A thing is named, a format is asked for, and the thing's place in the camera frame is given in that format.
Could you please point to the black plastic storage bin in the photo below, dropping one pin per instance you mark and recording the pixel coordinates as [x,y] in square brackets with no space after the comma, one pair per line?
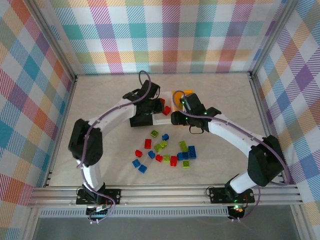
[141,122]

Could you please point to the blue small lego brick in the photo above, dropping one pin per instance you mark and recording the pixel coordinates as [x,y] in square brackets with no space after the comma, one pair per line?
[151,154]
[165,137]

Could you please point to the blue square lego brick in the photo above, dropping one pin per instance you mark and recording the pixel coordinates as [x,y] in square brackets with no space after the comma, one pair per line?
[142,168]
[136,163]

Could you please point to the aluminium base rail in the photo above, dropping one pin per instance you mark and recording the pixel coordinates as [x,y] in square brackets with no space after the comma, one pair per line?
[162,193]

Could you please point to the red long lego brick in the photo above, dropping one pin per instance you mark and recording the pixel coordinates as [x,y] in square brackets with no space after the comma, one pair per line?
[148,143]
[173,161]

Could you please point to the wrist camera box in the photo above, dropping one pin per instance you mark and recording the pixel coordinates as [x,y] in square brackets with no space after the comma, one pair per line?
[191,101]
[151,90]

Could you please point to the aluminium frame post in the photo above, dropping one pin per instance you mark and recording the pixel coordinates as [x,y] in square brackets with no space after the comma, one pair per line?
[273,37]
[56,40]

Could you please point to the yellow plastic storage bin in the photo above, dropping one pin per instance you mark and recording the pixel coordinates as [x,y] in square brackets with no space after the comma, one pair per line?
[176,98]

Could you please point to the aluminium side rail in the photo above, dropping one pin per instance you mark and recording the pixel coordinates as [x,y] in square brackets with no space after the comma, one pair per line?
[262,112]
[64,120]

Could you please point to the plaid backdrop panel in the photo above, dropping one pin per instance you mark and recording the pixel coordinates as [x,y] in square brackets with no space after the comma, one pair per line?
[22,100]
[160,37]
[300,100]

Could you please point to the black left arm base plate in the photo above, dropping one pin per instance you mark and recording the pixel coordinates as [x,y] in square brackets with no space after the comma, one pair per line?
[115,195]

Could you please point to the blue long lego brick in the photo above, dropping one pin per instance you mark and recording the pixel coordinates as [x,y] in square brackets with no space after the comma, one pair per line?
[183,156]
[192,152]

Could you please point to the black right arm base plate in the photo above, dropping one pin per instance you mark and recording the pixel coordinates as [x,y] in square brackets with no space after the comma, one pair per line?
[217,195]

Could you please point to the red small lego brick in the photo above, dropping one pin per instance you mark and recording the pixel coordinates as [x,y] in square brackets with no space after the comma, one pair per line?
[162,100]
[159,157]
[138,153]
[167,110]

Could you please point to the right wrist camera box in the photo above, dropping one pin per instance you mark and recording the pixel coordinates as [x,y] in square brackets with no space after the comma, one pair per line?
[191,101]

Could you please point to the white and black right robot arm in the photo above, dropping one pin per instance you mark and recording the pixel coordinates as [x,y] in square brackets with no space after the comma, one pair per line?
[232,130]

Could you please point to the green long lego brick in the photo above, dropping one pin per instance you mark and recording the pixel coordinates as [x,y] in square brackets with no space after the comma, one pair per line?
[160,146]
[183,146]

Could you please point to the green small lego brick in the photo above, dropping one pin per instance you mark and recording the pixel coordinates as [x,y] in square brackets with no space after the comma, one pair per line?
[166,158]

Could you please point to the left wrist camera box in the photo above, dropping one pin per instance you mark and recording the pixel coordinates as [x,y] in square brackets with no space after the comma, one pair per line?
[151,90]

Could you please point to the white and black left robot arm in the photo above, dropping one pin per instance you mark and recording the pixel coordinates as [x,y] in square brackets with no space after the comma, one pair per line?
[112,118]

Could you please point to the white plastic storage bin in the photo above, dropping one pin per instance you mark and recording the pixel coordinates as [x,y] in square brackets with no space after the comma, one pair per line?
[162,121]

